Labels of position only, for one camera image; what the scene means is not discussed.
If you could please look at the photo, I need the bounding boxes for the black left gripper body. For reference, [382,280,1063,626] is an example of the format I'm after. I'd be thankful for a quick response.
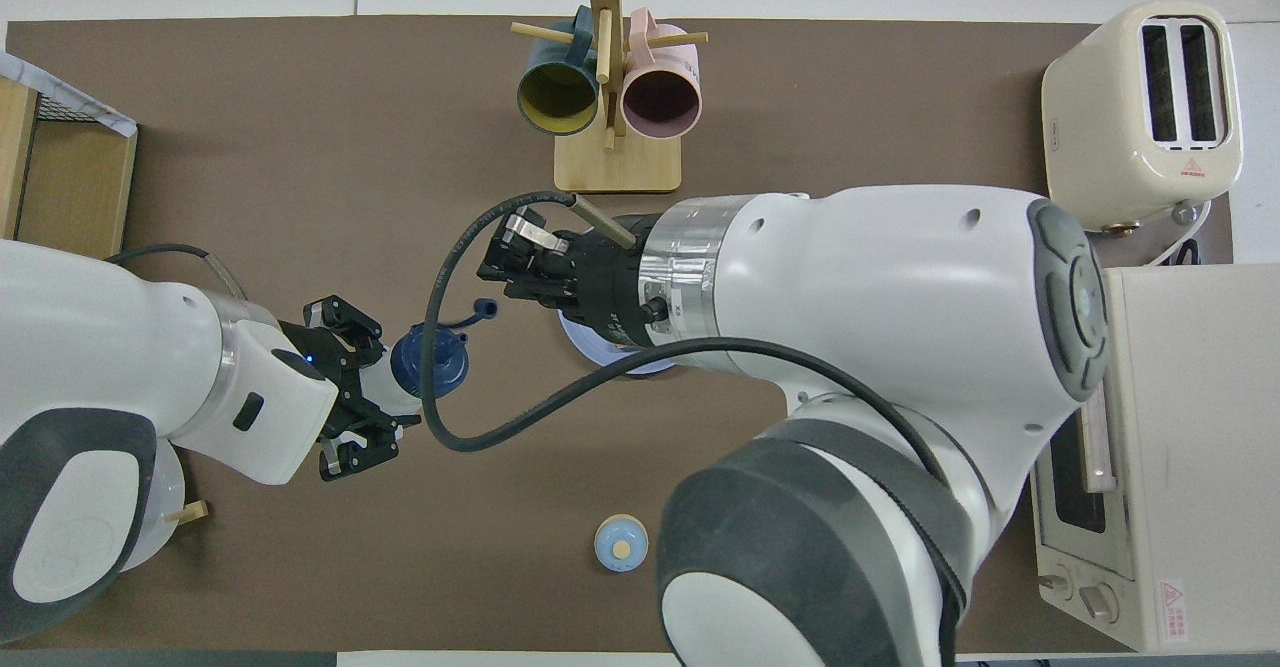
[278,319,346,423]

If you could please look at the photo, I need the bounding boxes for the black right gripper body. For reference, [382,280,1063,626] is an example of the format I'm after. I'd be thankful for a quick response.
[548,237,656,348]

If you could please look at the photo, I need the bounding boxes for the squeeze bottle with blue cap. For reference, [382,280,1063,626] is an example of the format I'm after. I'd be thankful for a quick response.
[350,297,501,426]

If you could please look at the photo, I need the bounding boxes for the periwinkle blue plate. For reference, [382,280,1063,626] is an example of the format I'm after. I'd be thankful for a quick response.
[556,309,686,380]

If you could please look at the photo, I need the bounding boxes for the pale grey plate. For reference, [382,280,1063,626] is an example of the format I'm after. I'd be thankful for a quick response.
[118,435,188,573]

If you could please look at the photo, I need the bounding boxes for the wooden mug tree stand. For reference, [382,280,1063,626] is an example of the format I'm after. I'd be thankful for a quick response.
[511,0,709,195]

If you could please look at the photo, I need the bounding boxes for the dark teal mug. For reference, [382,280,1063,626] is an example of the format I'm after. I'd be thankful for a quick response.
[516,5,602,137]

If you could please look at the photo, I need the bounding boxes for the pink mug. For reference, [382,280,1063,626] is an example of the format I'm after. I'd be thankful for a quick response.
[620,7,704,142]

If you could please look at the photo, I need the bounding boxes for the brown table mat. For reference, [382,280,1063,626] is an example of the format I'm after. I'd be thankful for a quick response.
[0,15,1233,653]

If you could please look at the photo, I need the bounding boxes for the wooden shelf unit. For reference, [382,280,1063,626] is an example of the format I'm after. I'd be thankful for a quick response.
[0,77,139,260]

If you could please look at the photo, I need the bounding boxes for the cream two-slot toaster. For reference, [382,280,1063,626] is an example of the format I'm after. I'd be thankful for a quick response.
[1040,1,1244,236]

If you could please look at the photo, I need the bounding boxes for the white toaster oven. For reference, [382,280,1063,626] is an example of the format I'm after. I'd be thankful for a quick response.
[1030,265,1280,654]

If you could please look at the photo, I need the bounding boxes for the black wire basket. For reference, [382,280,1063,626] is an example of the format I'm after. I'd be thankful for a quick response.
[35,87,101,126]

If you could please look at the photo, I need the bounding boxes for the white toaster power cord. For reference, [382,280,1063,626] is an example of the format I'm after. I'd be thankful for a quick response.
[1148,230,1216,268]

